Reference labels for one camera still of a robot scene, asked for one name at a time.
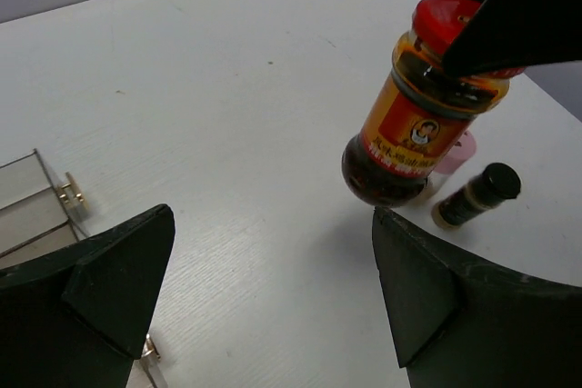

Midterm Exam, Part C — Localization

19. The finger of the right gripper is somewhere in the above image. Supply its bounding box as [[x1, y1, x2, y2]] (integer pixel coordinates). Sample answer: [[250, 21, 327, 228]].
[[443, 0, 581, 76]]

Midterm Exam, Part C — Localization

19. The red lid sauce jar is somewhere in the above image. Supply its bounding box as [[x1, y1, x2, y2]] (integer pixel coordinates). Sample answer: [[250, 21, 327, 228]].
[[342, 0, 520, 207]]

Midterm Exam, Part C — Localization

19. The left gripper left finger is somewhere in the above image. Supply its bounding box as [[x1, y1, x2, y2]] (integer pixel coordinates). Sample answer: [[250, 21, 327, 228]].
[[1, 204, 176, 387]]

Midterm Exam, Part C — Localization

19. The small black cap jar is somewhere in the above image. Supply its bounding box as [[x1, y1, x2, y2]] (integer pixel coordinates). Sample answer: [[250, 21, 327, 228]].
[[431, 163, 522, 229]]

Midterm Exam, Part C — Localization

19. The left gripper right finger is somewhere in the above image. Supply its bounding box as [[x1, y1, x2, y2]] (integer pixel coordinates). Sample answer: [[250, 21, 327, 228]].
[[372, 208, 581, 387]]

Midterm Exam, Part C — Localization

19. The clear tiered acrylic rack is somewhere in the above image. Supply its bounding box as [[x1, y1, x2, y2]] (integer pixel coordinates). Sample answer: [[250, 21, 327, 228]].
[[1, 153, 166, 387]]

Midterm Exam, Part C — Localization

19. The pink cap white bottle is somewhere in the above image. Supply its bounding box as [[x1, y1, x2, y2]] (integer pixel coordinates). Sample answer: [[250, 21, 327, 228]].
[[433, 131, 477, 175]]

